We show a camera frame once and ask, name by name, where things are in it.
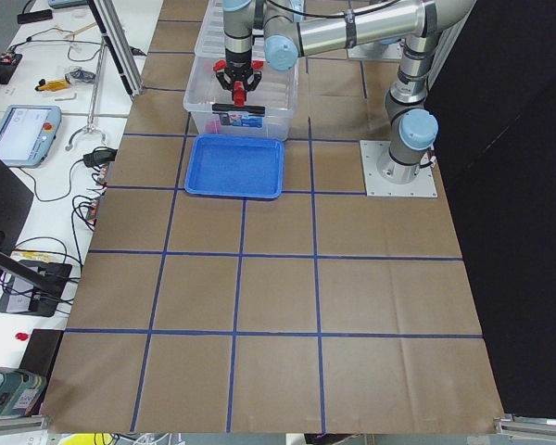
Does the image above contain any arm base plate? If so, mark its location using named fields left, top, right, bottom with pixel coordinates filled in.
left=360, top=140, right=438, bottom=199
left=347, top=41, right=403, bottom=62

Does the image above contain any black adapter box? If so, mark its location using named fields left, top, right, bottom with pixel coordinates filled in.
left=82, top=147, right=118, bottom=168

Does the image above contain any clear plastic storage box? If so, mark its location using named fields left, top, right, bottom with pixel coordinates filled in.
left=183, top=57, right=298, bottom=141

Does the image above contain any black monitor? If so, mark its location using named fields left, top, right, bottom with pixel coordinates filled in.
left=0, top=159, right=71, bottom=299

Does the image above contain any aluminium frame post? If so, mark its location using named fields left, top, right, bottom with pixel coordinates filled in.
left=87, top=0, right=143, bottom=97

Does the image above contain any blue plastic tray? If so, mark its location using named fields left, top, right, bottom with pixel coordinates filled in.
left=184, top=134, right=284, bottom=199

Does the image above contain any black box latch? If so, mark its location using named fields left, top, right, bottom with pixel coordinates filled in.
left=212, top=103, right=266, bottom=116

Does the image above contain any yellow tool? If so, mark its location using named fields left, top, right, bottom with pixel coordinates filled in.
left=35, top=79, right=70, bottom=92

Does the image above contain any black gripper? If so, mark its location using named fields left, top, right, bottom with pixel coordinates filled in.
left=215, top=50, right=262, bottom=92

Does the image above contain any aluminium profile bottom left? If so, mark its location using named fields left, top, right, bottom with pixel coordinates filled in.
left=0, top=415, right=49, bottom=435

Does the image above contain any green device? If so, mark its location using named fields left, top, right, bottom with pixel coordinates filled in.
left=0, top=367, right=46, bottom=418

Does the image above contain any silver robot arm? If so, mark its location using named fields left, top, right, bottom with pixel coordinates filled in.
left=213, top=0, right=474, bottom=184

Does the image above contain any aluminium profile bottom right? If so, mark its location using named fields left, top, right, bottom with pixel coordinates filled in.
left=494, top=414, right=556, bottom=442

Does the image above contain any blue teach pendant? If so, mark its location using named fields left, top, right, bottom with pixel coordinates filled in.
left=0, top=105, right=62, bottom=168

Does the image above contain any aluminium profile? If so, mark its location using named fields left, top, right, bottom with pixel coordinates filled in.
left=0, top=415, right=49, bottom=435
left=494, top=414, right=556, bottom=442

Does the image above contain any metal stand with hook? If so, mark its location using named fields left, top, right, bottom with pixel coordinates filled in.
left=65, top=38, right=107, bottom=151

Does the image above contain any clear plastic box lid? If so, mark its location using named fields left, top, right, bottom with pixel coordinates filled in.
left=194, top=0, right=265, bottom=61

